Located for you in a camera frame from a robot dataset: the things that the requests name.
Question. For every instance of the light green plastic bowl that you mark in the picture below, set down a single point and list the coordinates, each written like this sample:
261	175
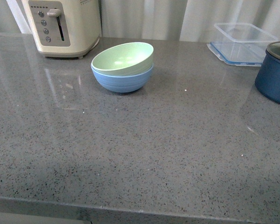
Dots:
125	59

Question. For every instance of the blue plastic bowl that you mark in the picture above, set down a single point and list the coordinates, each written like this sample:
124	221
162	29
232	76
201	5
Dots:
123	84

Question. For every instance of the white pleated curtain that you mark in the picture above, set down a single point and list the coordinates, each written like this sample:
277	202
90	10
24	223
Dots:
183	20

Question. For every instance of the cream two-slot toaster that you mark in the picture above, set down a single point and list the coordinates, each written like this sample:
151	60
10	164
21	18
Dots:
64	28

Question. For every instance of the clear plastic food container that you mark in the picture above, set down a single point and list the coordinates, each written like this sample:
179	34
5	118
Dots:
240	44

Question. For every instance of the dark blue saucepan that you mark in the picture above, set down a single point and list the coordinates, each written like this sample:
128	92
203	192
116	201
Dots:
267	81

